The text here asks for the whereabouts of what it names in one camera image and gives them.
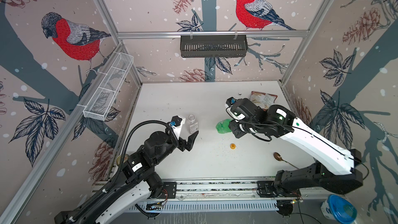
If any green plastic bottle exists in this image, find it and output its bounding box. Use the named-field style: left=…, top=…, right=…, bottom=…
left=216, top=119, right=232, bottom=134

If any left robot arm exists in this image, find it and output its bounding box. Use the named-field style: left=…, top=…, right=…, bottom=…
left=55, top=116, right=199, bottom=224

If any clear plastic bottle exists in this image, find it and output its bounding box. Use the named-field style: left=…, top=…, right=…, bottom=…
left=188, top=114, right=199, bottom=134

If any red snack bag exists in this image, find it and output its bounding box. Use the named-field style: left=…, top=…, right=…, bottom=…
left=250, top=91, right=278, bottom=111

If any wooden spoon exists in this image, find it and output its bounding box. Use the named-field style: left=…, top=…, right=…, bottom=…
left=273, top=152, right=299, bottom=169

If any green tin can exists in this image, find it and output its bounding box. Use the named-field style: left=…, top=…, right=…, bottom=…
left=116, top=155, right=129, bottom=166

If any black hanging basket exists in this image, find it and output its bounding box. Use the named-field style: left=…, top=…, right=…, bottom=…
left=180, top=35, right=248, bottom=58

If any blue lidded container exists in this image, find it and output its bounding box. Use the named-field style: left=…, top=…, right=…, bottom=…
left=321, top=195, right=358, bottom=224

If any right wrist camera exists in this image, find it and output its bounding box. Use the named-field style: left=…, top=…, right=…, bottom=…
left=226, top=97, right=239, bottom=110

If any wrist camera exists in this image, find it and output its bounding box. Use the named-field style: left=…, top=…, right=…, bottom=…
left=170, top=116, right=186, bottom=140
left=226, top=97, right=239, bottom=110

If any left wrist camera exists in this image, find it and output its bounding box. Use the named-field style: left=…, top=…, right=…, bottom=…
left=170, top=116, right=186, bottom=140

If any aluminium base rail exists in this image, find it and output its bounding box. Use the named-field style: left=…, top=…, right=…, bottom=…
left=91, top=177, right=343, bottom=201

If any white wire basket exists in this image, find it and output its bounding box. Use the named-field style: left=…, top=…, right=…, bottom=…
left=83, top=53, right=134, bottom=121

